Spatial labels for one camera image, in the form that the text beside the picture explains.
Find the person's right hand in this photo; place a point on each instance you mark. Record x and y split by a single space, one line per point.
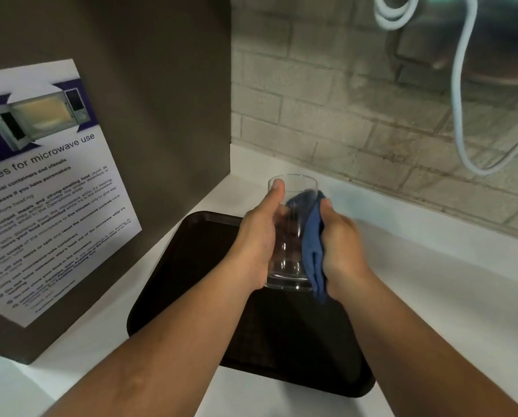
341 251

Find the dark brown plastic tray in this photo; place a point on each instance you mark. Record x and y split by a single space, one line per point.
285 343

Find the person's right thumb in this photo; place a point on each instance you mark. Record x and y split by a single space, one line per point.
326 210

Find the person's right forearm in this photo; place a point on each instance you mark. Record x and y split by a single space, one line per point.
411 343

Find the person's left forearm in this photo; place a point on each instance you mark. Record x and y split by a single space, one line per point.
154 343

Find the person's left hand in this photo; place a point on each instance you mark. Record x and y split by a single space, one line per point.
251 238

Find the blue cleaning cloth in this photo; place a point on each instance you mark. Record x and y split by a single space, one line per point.
313 247

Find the clear drinking glass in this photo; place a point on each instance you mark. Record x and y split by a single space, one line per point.
291 238

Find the brown cabinet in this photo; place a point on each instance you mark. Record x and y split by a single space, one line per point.
124 147

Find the white microwave instruction poster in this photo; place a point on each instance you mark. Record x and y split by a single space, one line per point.
46 191

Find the person's left thumb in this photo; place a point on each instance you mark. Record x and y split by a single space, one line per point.
276 194

